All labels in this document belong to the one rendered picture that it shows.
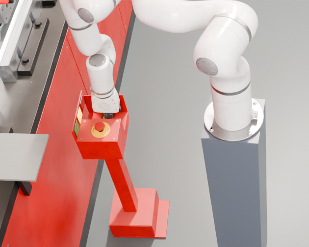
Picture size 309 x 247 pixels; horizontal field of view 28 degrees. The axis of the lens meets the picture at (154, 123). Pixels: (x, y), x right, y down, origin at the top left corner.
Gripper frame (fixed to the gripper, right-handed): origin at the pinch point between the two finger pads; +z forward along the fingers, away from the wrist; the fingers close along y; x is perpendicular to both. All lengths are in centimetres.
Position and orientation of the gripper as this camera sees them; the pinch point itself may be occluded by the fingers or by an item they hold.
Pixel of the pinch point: (108, 115)
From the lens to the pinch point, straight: 239.7
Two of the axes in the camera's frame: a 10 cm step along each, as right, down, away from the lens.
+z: 0.7, 6.0, 8.0
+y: 9.9, 0.4, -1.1
